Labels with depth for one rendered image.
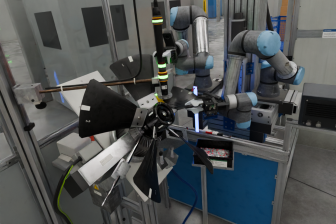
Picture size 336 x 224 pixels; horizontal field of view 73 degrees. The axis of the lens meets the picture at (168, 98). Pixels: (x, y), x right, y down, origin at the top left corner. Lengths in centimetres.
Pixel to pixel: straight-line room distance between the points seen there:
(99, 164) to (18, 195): 72
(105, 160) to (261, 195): 109
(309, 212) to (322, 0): 185
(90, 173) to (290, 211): 178
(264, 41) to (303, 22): 150
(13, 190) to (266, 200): 150
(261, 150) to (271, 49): 59
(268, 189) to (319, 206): 86
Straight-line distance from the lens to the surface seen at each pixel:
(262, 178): 161
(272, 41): 121
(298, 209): 236
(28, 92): 119
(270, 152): 146
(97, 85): 92
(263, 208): 178
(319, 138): 306
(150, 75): 113
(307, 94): 123
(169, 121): 102
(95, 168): 95
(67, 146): 146
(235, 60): 128
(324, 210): 244
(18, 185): 157
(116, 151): 101
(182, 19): 153
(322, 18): 265
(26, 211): 167
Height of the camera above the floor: 168
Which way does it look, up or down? 23 degrees down
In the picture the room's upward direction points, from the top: 6 degrees counter-clockwise
